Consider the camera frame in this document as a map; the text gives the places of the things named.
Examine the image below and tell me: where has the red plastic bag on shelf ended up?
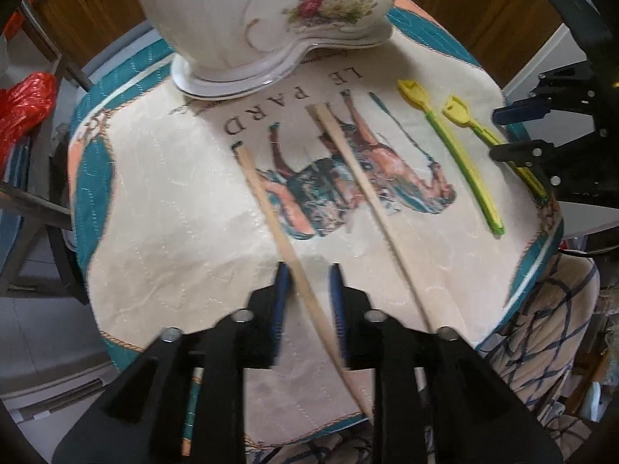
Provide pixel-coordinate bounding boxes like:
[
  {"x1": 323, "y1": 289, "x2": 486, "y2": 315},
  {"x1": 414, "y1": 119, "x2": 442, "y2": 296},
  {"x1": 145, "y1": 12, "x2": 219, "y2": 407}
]
[{"x1": 0, "y1": 71, "x2": 58, "y2": 171}]

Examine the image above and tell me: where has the patterned teal beige table mat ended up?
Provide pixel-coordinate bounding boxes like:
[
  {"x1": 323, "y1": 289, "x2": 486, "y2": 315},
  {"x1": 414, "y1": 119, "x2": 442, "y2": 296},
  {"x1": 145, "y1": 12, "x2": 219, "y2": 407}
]
[{"x1": 67, "y1": 0, "x2": 564, "y2": 447}]

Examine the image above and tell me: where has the yellow green plastic spoon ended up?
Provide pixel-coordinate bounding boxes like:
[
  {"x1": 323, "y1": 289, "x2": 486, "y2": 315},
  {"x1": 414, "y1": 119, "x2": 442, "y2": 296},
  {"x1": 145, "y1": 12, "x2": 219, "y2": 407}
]
[
  {"x1": 442, "y1": 94, "x2": 549, "y2": 202},
  {"x1": 398, "y1": 80, "x2": 504, "y2": 236}
]

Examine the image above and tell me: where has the white floral ceramic utensil holder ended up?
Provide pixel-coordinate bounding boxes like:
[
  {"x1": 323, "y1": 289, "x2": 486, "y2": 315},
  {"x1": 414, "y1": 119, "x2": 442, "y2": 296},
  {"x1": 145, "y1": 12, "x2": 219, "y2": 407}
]
[{"x1": 139, "y1": 0, "x2": 395, "y2": 101}]

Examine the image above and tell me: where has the wooden chopstick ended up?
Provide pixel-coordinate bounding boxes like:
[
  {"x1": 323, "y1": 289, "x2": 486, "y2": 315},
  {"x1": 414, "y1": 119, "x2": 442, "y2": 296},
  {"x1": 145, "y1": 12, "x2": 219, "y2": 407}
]
[
  {"x1": 232, "y1": 142, "x2": 373, "y2": 422},
  {"x1": 306, "y1": 104, "x2": 438, "y2": 332}
]

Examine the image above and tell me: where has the stainless steel shelf rack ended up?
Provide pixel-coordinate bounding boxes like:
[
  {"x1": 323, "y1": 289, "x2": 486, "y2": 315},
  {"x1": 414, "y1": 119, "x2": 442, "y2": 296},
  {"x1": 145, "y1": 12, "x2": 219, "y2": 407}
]
[{"x1": 1, "y1": 114, "x2": 89, "y2": 305}]

